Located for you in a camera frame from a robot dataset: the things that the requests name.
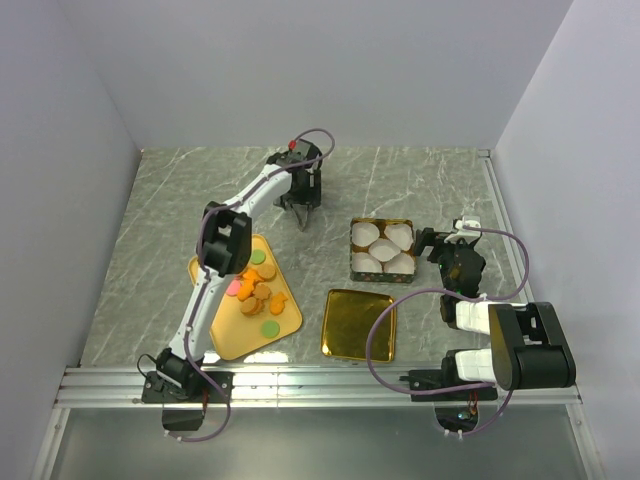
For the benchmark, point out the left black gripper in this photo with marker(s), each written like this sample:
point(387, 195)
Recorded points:
point(311, 197)

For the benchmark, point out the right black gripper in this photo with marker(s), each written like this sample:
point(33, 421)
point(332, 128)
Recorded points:
point(430, 238)

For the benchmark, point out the round dotted biscuit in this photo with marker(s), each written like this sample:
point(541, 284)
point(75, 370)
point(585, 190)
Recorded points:
point(267, 272)
point(251, 306)

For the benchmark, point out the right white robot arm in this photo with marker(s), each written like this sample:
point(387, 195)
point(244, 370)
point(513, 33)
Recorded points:
point(528, 348)

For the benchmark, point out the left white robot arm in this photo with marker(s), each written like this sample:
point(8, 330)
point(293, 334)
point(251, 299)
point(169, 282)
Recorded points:
point(223, 250)

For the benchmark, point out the green sandwich cookie far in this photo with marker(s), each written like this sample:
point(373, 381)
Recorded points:
point(257, 257)

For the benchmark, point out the green sandwich cookie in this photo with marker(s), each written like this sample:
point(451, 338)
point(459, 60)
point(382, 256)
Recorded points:
point(270, 329)
point(257, 257)

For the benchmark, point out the green cookie tin box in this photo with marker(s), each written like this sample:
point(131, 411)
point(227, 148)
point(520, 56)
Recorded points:
point(381, 277)

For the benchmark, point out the orange fish cookie upper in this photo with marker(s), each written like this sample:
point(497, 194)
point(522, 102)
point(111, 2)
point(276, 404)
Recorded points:
point(251, 275)

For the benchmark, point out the orange fish cookie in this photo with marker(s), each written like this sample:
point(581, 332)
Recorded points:
point(278, 303)
point(247, 288)
point(251, 275)

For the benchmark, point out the tan flower cookie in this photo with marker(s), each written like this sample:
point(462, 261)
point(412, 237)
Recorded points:
point(262, 292)

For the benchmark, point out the orange fish cookie middle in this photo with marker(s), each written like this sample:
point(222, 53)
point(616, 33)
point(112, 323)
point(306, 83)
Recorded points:
point(247, 288)

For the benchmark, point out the orange fish cookie right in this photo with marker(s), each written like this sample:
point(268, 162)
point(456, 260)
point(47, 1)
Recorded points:
point(278, 303)

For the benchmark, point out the pink sandwich cookie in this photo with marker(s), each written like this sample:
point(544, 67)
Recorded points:
point(233, 288)

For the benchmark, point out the yellow plastic tray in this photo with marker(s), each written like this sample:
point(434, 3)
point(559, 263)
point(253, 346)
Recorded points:
point(217, 323)

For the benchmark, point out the gold tin lid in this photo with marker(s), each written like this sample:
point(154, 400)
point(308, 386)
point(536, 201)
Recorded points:
point(348, 318)

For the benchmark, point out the green sandwich cookie near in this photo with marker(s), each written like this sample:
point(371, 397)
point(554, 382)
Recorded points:
point(270, 329)

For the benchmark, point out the aluminium right side rail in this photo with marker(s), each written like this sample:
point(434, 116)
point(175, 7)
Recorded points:
point(514, 252)

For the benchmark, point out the aluminium rail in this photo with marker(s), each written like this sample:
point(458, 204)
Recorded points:
point(253, 386)
point(514, 252)

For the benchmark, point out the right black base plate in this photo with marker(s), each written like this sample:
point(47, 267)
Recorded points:
point(425, 380)

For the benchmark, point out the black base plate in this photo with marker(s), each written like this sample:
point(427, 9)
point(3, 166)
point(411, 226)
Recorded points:
point(215, 390)
point(425, 380)

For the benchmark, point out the aluminium front rail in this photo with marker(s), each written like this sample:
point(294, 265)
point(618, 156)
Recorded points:
point(253, 386)

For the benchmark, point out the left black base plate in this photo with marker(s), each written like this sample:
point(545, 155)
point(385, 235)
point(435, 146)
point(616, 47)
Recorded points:
point(215, 390)

